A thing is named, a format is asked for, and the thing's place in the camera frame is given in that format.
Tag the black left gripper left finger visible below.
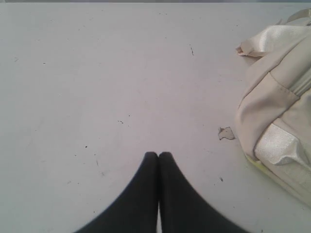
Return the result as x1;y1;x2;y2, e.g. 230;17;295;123
77;152;158;233

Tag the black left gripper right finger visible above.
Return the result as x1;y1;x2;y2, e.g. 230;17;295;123
158;152;245;233

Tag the cream fabric duffel bag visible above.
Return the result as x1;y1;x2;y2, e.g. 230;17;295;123
236;9;311;205

